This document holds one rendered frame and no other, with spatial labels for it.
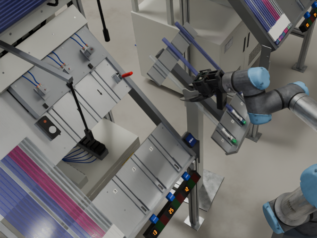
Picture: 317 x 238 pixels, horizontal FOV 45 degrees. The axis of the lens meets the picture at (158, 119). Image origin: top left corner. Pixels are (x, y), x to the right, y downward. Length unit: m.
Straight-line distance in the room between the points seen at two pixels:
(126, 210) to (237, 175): 1.10
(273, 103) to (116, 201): 0.65
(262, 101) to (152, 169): 0.49
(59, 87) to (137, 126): 1.37
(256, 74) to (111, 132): 0.82
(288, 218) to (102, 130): 0.94
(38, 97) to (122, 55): 1.92
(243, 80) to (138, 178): 0.53
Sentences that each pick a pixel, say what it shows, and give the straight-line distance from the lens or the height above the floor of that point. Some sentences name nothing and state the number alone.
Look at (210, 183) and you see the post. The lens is 2.36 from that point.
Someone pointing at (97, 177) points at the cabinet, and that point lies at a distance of 1.72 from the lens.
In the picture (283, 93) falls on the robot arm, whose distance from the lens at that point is 1.38.
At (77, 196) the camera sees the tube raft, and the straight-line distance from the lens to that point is 1.37.
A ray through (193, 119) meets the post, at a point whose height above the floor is 0.67.
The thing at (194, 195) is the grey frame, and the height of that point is 0.35.
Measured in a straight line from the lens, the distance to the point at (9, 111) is 1.35.
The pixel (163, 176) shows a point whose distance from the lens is 1.53.
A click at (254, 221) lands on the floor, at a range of 2.28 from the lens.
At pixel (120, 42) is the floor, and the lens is 3.31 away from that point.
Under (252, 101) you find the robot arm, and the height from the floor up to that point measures 1.07.
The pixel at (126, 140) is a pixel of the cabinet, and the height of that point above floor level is 0.62.
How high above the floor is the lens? 2.05
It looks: 50 degrees down
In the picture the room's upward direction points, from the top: 8 degrees counter-clockwise
